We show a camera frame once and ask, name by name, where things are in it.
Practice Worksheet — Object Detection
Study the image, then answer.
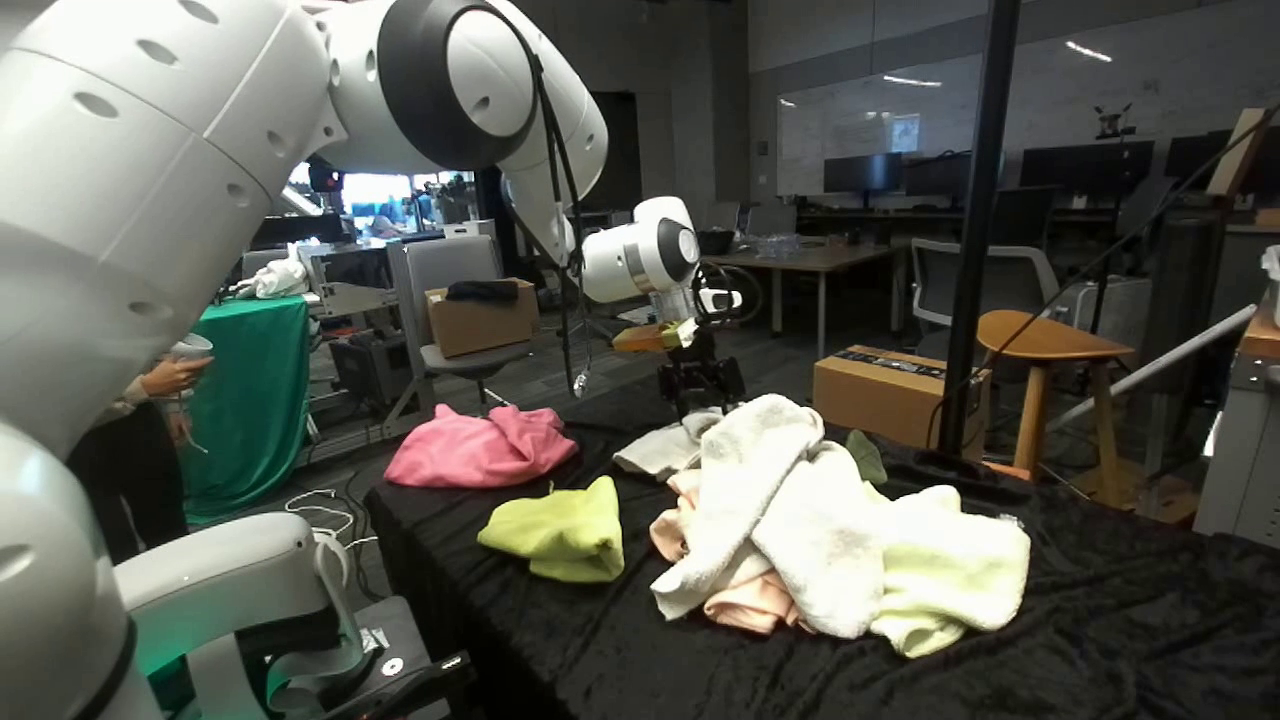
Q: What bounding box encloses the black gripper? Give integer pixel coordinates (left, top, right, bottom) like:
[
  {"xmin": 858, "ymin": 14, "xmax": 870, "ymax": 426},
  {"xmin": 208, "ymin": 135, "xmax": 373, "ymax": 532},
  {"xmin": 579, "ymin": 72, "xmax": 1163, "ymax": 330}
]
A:
[{"xmin": 661, "ymin": 319, "xmax": 746, "ymax": 408}]

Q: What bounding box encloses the white cloth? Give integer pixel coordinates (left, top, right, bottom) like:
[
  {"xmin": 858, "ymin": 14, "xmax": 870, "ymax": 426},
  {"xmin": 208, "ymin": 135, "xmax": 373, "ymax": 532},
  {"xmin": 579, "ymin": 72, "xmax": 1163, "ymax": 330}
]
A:
[{"xmin": 653, "ymin": 395, "xmax": 892, "ymax": 639}]

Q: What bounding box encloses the yellow cloth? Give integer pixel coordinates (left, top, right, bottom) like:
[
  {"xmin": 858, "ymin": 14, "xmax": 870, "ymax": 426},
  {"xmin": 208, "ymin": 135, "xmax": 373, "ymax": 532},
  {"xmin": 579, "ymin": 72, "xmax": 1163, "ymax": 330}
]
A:
[{"xmin": 477, "ymin": 475, "xmax": 623, "ymax": 585}]

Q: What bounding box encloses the peach pink garment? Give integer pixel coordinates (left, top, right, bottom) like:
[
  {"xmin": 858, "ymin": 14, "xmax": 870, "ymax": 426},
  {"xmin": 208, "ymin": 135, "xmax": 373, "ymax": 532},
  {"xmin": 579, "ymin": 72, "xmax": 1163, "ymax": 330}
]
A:
[{"xmin": 649, "ymin": 468, "xmax": 795, "ymax": 636}]

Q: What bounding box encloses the pale green towel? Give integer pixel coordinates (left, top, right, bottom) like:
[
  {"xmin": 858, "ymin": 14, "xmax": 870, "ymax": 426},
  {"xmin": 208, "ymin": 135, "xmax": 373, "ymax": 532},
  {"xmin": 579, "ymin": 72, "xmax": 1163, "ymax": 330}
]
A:
[{"xmin": 870, "ymin": 483, "xmax": 1030, "ymax": 661}]

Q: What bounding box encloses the cream white towel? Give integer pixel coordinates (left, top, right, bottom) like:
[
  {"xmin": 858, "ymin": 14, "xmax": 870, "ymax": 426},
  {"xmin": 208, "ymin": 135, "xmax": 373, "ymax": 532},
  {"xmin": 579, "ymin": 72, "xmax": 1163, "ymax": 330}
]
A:
[{"xmin": 615, "ymin": 408, "xmax": 722, "ymax": 475}]

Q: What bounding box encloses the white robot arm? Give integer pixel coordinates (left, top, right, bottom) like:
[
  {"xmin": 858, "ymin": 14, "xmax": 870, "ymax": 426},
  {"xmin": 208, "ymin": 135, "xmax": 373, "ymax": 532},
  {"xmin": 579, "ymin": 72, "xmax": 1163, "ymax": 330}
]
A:
[{"xmin": 0, "ymin": 0, "xmax": 704, "ymax": 720}]

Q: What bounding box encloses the cardboard box on floor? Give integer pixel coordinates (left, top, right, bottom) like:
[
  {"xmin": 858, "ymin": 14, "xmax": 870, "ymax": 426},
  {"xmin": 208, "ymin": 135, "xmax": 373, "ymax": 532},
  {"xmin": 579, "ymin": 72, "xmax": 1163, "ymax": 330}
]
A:
[{"xmin": 812, "ymin": 343, "xmax": 948, "ymax": 451}]

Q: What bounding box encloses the pink cloth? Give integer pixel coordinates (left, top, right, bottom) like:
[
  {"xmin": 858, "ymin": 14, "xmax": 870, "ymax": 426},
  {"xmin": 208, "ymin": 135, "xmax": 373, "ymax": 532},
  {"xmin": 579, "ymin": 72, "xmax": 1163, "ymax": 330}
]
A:
[{"xmin": 385, "ymin": 404, "xmax": 574, "ymax": 489}]

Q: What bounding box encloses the wooden stool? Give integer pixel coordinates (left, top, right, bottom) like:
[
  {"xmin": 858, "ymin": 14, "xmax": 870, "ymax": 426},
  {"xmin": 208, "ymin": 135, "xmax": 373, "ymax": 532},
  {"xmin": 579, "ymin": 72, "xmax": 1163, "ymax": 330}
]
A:
[{"xmin": 976, "ymin": 307, "xmax": 1129, "ymax": 502}]

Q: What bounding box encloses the black vertical pole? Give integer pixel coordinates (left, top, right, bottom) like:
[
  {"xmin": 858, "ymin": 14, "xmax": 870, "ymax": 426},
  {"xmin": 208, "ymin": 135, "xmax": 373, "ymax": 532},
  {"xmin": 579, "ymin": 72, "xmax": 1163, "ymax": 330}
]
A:
[{"xmin": 928, "ymin": 0, "xmax": 1018, "ymax": 471}]

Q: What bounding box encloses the black tablecloth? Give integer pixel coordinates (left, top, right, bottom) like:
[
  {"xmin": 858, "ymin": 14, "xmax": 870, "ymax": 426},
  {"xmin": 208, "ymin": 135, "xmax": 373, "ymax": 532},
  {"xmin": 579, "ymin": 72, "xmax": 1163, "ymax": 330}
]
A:
[{"xmin": 367, "ymin": 475, "xmax": 1280, "ymax": 720}]

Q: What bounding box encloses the person in beige sweater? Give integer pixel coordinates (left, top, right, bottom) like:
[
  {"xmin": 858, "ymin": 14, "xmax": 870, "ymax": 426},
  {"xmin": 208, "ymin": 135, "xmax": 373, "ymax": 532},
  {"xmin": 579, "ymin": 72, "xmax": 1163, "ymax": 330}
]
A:
[{"xmin": 70, "ymin": 355, "xmax": 212, "ymax": 559}]

